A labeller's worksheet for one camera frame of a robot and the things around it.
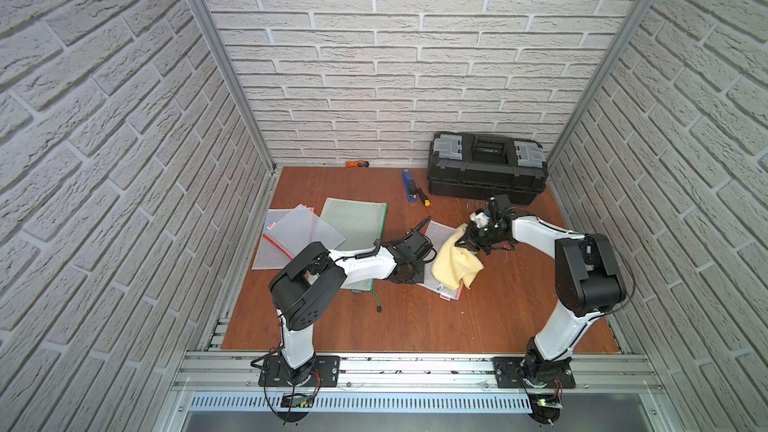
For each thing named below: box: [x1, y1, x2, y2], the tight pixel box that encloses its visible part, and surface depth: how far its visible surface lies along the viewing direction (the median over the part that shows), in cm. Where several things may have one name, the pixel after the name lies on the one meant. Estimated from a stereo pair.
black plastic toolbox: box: [427, 131, 549, 205], surface depth 102 cm
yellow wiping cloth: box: [431, 223, 484, 292], surface depth 91 cm
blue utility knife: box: [402, 168, 419, 203], surface depth 115 cm
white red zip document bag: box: [262, 204, 346, 259], surface depth 104 cm
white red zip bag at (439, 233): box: [416, 220, 464, 301], surface depth 91 cm
